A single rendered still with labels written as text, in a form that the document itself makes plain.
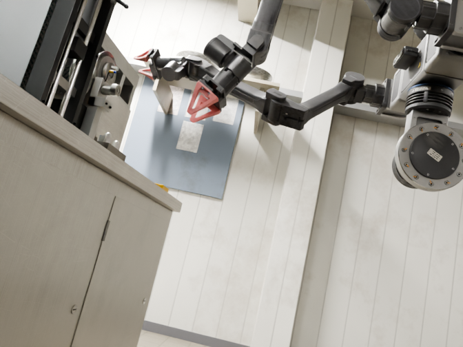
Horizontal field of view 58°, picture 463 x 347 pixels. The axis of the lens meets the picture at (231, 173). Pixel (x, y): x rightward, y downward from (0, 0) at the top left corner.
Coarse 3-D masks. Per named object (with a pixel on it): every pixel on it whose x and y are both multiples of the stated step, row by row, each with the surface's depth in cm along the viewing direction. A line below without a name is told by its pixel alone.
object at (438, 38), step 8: (448, 0) 108; (456, 0) 106; (424, 8) 107; (432, 8) 106; (440, 8) 106; (448, 8) 106; (456, 8) 105; (424, 16) 107; (432, 16) 107; (440, 16) 106; (448, 16) 105; (416, 24) 109; (424, 24) 108; (432, 24) 107; (440, 24) 107; (448, 24) 105; (424, 32) 111; (432, 32) 109; (440, 32) 109; (448, 32) 105; (440, 40) 109
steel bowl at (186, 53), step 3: (183, 51) 364; (186, 51) 362; (189, 51) 361; (192, 51) 360; (195, 51) 360; (177, 54) 372; (180, 54) 367; (183, 54) 364; (186, 54) 362; (189, 54) 361; (192, 54) 360; (195, 54) 360; (198, 54) 360; (201, 54) 361; (186, 57) 362; (201, 57) 361; (204, 57) 361; (207, 60) 363; (210, 63) 365; (213, 63) 368; (216, 66) 373
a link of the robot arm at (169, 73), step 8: (192, 56) 156; (168, 64) 151; (176, 64) 153; (184, 64) 153; (168, 72) 151; (176, 72) 150; (184, 72) 154; (168, 80) 152; (176, 80) 152; (192, 80) 159
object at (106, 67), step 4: (104, 64) 142; (108, 64) 142; (112, 64) 144; (104, 68) 141; (108, 68) 142; (104, 72) 141; (104, 76) 141; (108, 76) 143; (112, 76) 146; (108, 80) 143; (112, 80) 146
